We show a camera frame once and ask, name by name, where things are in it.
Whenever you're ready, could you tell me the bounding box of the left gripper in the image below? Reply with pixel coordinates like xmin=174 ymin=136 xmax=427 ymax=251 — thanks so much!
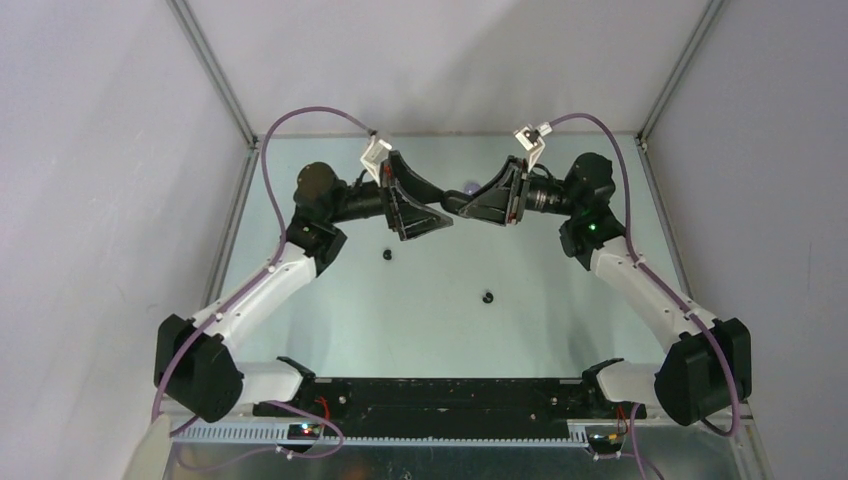
xmin=327 ymin=152 xmax=452 ymax=241

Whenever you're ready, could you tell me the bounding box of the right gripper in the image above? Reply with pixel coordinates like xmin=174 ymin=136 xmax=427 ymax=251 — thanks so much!
xmin=460 ymin=155 xmax=582 ymax=226

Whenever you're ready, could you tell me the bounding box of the black charging case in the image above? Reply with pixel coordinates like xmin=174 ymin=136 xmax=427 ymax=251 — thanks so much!
xmin=440 ymin=190 xmax=473 ymax=216

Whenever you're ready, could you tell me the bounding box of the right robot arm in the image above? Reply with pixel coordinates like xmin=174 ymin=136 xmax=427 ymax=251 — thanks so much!
xmin=441 ymin=153 xmax=752 ymax=426

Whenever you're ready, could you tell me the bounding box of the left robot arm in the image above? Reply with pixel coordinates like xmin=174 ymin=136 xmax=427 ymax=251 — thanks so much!
xmin=153 ymin=151 xmax=453 ymax=423

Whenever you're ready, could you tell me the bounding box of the left controller board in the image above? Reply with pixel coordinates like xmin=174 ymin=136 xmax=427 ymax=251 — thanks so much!
xmin=286 ymin=423 xmax=323 ymax=441

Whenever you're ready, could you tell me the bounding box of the controller board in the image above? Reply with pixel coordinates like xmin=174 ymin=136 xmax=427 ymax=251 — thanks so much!
xmin=286 ymin=423 xmax=323 ymax=441
xmin=588 ymin=433 xmax=627 ymax=444

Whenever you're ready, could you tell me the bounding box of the right controller board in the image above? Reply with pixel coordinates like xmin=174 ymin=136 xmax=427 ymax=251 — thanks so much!
xmin=588 ymin=433 xmax=627 ymax=444

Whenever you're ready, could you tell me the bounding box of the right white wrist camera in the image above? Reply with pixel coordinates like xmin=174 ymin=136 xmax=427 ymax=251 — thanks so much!
xmin=513 ymin=122 xmax=552 ymax=171

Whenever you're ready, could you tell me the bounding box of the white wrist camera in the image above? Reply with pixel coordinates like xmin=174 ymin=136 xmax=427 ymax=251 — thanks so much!
xmin=513 ymin=122 xmax=552 ymax=171
xmin=360 ymin=130 xmax=394 ymax=186

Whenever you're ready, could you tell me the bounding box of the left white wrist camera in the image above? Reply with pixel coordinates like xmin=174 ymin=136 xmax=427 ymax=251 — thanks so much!
xmin=360 ymin=130 xmax=394 ymax=186

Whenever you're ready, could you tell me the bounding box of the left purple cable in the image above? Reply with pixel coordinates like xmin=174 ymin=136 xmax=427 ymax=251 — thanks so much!
xmin=150 ymin=106 xmax=376 ymax=425

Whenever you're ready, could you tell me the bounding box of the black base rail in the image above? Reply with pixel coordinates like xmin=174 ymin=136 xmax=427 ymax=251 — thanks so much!
xmin=291 ymin=378 xmax=616 ymax=441

